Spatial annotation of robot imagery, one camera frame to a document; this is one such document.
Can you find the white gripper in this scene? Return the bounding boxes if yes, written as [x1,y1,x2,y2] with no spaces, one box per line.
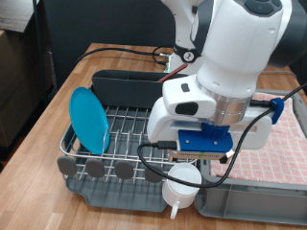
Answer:
[146,96,273,165]

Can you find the white mug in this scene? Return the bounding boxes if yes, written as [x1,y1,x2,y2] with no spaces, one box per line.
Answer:
[161,162,203,220]

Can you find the red-brown wooden spoon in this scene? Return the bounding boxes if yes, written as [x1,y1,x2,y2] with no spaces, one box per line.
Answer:
[156,62,189,82]

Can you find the blue plate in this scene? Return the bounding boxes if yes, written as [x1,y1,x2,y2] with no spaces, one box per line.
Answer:
[68,85,111,155]

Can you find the pink checked towel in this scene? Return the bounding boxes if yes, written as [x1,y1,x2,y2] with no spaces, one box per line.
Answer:
[209,91,307,186]

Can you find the grey plastic crate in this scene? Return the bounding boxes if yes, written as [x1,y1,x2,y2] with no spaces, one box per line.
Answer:
[195,89,307,226]

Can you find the dark grey cutlery caddy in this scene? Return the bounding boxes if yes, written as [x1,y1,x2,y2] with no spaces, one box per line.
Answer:
[91,69,190,109]

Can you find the dark grey drain tray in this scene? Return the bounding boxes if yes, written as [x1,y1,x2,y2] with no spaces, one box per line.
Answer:
[65,104,171,213]

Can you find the dark fabric partition panel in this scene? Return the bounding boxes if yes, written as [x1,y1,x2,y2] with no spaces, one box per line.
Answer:
[42,0,307,89]

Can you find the black metal pole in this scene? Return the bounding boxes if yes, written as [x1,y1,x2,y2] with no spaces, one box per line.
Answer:
[32,0,50,106]

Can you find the cardboard box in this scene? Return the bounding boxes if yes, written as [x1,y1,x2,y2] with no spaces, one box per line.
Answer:
[0,28,44,148]

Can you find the dark wooden shelf board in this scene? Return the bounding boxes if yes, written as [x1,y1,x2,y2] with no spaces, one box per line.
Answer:
[0,0,37,34]

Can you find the blue cable clip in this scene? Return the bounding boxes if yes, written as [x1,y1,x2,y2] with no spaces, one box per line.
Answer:
[269,97,285,125]

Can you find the metal wire dish rack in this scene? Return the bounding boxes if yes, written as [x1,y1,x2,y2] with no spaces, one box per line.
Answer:
[57,83,201,187]

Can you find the thick black table cable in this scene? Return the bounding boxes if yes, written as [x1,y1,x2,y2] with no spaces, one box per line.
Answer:
[75,45,176,66]

